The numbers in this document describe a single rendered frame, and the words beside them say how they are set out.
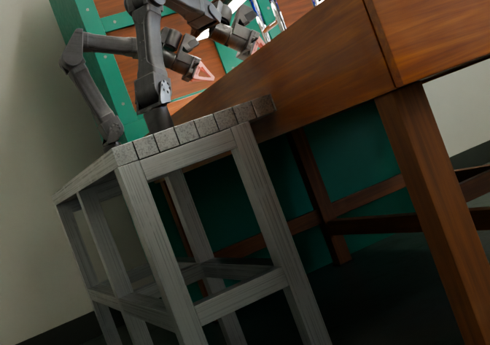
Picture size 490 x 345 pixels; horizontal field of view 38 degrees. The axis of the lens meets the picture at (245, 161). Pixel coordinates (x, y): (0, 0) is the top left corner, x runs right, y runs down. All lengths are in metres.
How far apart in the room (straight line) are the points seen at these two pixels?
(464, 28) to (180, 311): 0.74
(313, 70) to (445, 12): 0.28
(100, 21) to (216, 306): 1.70
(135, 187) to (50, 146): 2.15
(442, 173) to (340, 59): 0.26
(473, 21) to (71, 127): 2.62
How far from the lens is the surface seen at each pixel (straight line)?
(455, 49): 1.17
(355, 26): 1.17
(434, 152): 1.17
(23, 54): 3.61
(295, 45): 1.36
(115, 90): 2.84
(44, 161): 3.51
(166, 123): 1.71
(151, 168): 1.41
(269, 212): 1.48
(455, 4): 1.19
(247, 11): 2.15
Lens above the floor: 0.57
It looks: 1 degrees down
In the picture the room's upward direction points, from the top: 21 degrees counter-clockwise
